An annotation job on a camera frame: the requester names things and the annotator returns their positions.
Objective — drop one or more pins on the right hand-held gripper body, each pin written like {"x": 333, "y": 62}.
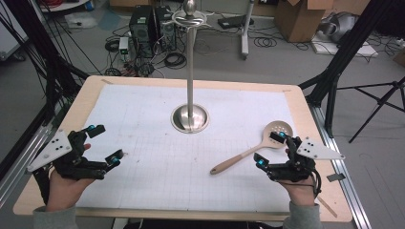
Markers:
{"x": 318, "y": 152}

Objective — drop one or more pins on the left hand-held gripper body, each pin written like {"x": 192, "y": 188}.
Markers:
{"x": 47, "y": 152}

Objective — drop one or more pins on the beige slotted spoon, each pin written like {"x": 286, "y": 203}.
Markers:
{"x": 242, "y": 156}

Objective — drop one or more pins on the steel utensil stand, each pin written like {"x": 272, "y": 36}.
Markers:
{"x": 190, "y": 63}

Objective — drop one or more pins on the person's left hand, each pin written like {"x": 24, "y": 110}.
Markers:
{"x": 63, "y": 192}

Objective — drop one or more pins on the person's right hand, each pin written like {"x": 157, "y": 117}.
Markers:
{"x": 301, "y": 192}

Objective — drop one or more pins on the black tape piece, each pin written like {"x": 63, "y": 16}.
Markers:
{"x": 336, "y": 177}

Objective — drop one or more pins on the white grid paper mat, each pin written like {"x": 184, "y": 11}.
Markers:
{"x": 159, "y": 178}

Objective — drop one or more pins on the black tripod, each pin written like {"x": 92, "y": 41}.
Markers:
{"x": 380, "y": 101}

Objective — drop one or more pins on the white power box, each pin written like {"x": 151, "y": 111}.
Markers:
{"x": 123, "y": 47}

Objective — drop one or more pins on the white flat board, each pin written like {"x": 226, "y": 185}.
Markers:
{"x": 350, "y": 50}

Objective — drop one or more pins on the black computer tower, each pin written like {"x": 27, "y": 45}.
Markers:
{"x": 166, "y": 30}
{"x": 141, "y": 30}

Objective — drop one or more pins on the white stand pole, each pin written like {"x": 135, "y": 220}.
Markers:
{"x": 245, "y": 28}

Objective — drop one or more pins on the brown cardboard box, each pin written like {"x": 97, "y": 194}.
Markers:
{"x": 296, "y": 19}

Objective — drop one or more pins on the black flat device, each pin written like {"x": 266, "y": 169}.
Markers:
{"x": 234, "y": 21}

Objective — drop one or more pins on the silver grey appliance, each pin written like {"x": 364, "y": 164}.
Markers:
{"x": 339, "y": 27}

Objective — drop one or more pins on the aluminium rail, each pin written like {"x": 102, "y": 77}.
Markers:
{"x": 22, "y": 162}
{"x": 340, "y": 171}

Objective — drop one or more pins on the black frame strut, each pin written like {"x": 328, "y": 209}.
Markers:
{"x": 347, "y": 51}
{"x": 35, "y": 38}

